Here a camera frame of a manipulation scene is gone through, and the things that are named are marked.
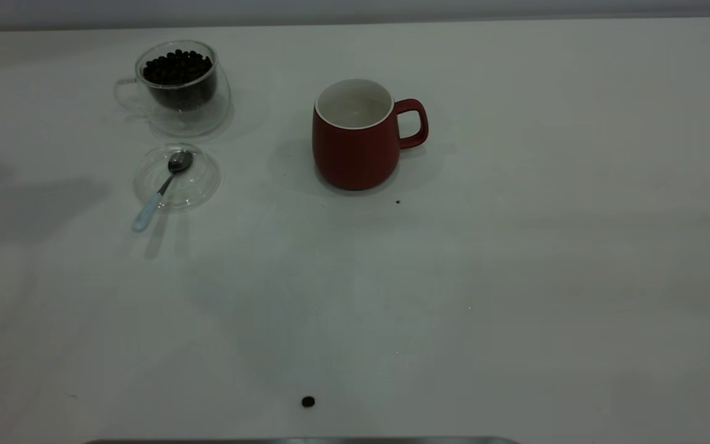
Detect red ceramic mug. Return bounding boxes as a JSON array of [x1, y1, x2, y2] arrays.
[[312, 78, 429, 191]]

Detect spoon with light blue handle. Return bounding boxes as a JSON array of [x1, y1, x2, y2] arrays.
[[132, 150, 195, 233]]

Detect coffee beans in glass cup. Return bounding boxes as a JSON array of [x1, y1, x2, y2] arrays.
[[142, 51, 215, 112]]

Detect clear glass saucer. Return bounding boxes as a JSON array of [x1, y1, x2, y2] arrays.
[[133, 143, 222, 213]]

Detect clear double-wall glass cup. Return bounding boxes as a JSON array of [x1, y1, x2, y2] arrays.
[[113, 39, 232, 138]]

